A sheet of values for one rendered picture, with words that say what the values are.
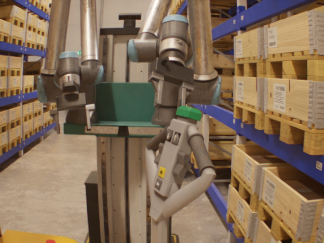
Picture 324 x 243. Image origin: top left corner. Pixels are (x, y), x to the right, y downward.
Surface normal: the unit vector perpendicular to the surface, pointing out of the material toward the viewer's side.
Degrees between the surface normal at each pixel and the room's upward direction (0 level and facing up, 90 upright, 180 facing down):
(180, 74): 62
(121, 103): 90
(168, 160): 74
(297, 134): 90
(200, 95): 115
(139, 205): 90
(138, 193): 90
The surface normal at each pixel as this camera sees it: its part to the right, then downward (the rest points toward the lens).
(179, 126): -0.89, -0.26
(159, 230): -0.41, 0.10
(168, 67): 0.45, -0.38
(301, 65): 0.07, 0.11
